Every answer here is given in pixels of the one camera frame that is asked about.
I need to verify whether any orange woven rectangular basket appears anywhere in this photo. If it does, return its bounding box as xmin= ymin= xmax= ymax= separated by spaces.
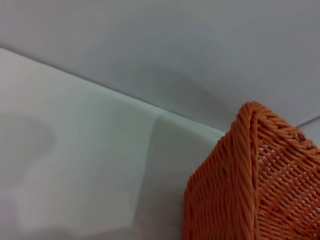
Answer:
xmin=181 ymin=100 xmax=320 ymax=240

